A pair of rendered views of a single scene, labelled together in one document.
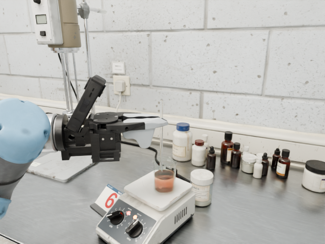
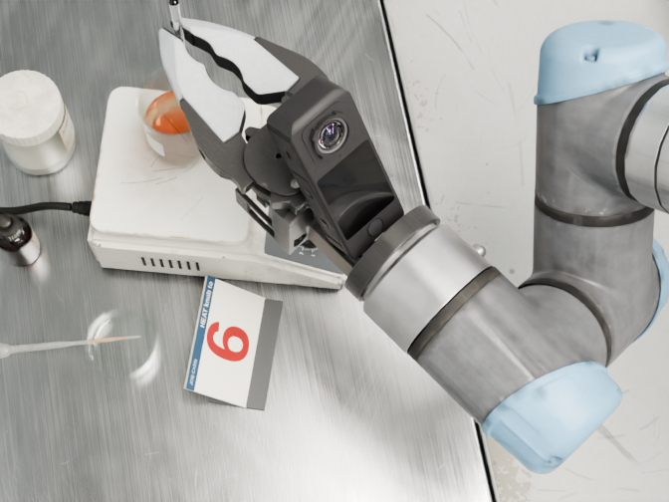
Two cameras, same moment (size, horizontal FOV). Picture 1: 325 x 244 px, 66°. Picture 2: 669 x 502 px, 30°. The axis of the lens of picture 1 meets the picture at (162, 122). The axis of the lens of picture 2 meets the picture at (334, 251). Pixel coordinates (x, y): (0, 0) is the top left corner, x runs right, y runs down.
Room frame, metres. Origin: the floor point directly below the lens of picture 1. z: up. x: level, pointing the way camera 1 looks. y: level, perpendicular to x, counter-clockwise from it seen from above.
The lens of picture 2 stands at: (0.65, 0.35, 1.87)
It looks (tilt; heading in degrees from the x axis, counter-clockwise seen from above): 71 degrees down; 228
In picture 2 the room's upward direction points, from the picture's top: 7 degrees clockwise
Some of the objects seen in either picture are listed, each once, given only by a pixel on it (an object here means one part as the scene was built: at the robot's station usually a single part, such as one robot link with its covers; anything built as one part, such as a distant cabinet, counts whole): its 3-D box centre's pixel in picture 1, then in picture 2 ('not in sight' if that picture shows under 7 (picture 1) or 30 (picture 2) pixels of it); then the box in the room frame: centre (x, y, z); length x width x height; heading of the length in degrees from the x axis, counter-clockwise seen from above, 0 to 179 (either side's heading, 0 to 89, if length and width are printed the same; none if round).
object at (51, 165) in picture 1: (75, 156); not in sight; (0.85, 0.32, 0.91); 0.30 x 0.20 x 0.01; 155
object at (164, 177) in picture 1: (165, 175); (178, 117); (0.50, -0.01, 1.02); 0.06 x 0.05 x 0.08; 42
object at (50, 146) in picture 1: (48, 133); (426, 280); (0.45, 0.22, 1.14); 0.08 x 0.05 x 0.08; 9
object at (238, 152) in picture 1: (236, 154); not in sight; (0.78, -0.25, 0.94); 0.03 x 0.03 x 0.08
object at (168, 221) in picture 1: (151, 208); (214, 188); (0.49, 0.03, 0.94); 0.22 x 0.13 x 0.08; 140
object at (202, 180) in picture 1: (201, 187); (32, 125); (0.58, -0.10, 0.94); 0.06 x 0.06 x 0.08
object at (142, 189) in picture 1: (158, 188); (177, 164); (0.51, 0.01, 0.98); 0.12 x 0.12 x 0.01; 50
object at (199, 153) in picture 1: (199, 152); not in sight; (0.80, -0.13, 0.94); 0.05 x 0.05 x 0.09
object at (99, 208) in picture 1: (109, 201); (235, 344); (0.55, 0.14, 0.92); 0.09 x 0.06 x 0.04; 46
